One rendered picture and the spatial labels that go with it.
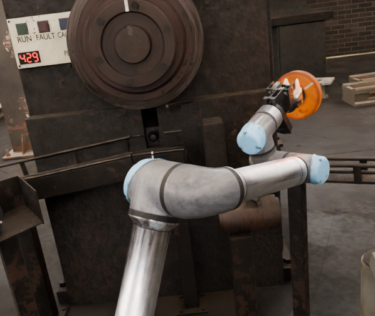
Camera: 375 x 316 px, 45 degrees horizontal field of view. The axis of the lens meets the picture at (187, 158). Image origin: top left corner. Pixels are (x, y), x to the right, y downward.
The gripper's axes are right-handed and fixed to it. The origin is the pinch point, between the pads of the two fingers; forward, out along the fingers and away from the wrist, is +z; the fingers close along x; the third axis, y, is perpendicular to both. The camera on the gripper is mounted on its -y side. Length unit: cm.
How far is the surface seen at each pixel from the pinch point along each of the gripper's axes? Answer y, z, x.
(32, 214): -17, -62, 73
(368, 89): -157, 300, 59
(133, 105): 2, -19, 54
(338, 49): -238, 595, 183
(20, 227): -16, -70, 69
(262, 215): -40.2, -18.5, 10.8
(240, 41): 8.4, 20.8, 29.1
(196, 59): 11.3, -1.6, 34.5
